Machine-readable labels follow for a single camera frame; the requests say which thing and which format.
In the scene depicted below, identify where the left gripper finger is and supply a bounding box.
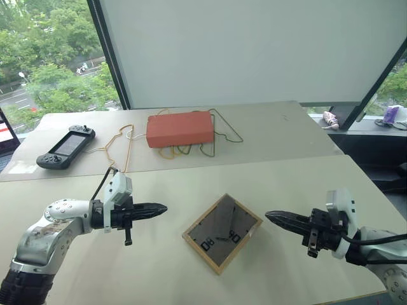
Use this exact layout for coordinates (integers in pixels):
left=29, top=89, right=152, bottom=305
left=134, top=208, right=169, bottom=222
left=133, top=202, right=169, bottom=214

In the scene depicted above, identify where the large white backdrop board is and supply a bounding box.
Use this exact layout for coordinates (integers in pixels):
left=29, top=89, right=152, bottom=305
left=86, top=0, right=407, bottom=131

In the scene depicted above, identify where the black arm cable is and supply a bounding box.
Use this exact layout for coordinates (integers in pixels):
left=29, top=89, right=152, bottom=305
left=336, top=222, right=407, bottom=265
left=90, top=166, right=120, bottom=203

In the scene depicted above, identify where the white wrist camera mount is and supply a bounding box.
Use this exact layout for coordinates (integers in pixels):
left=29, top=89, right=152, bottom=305
left=325, top=187, right=361, bottom=259
left=103, top=171, right=135, bottom=234

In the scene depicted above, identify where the laptop computer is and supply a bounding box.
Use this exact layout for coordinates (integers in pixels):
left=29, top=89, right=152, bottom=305
left=0, top=107, right=22, bottom=174

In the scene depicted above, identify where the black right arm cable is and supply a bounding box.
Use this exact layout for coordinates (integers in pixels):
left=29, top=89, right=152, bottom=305
left=336, top=222, right=407, bottom=265

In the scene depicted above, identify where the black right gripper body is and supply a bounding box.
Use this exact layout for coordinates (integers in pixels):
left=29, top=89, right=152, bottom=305
left=301, top=208, right=344, bottom=258

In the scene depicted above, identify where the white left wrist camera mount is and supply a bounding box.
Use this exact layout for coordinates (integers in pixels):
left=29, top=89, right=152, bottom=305
left=103, top=171, right=135, bottom=234

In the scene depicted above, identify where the purple small object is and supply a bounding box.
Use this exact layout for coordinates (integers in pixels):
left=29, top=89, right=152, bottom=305
left=383, top=105, right=400, bottom=125

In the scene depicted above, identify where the orange rectangular box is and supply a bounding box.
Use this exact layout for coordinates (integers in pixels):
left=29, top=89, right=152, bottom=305
left=146, top=111, right=216, bottom=149

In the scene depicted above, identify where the black handheld game console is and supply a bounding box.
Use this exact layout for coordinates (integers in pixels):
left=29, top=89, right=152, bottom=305
left=36, top=124, right=97, bottom=170

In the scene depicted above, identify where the pink small object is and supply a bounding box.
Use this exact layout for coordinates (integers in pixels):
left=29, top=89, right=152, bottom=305
left=322, top=111, right=341, bottom=131

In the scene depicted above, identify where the wooden picture frame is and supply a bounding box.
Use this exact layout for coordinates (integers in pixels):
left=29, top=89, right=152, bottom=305
left=181, top=193, right=265, bottom=276

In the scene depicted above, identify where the green wire hanger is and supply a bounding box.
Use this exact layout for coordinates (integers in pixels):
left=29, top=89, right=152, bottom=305
left=171, top=108, right=244, bottom=159

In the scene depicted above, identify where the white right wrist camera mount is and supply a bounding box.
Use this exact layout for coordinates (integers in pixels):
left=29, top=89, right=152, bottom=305
left=325, top=187, right=361, bottom=259

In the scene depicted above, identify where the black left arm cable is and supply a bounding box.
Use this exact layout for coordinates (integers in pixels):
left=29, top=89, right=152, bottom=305
left=90, top=166, right=120, bottom=203

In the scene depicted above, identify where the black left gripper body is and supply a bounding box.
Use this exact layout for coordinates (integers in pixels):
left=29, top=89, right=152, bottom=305
left=111, top=196, right=137, bottom=247

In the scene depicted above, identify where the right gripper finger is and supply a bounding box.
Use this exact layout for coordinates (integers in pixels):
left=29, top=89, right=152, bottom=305
left=265, top=216, right=311, bottom=236
left=264, top=210, right=312, bottom=225

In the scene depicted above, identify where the orange wire hanger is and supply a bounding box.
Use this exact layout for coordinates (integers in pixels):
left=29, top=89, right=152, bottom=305
left=86, top=124, right=149, bottom=174

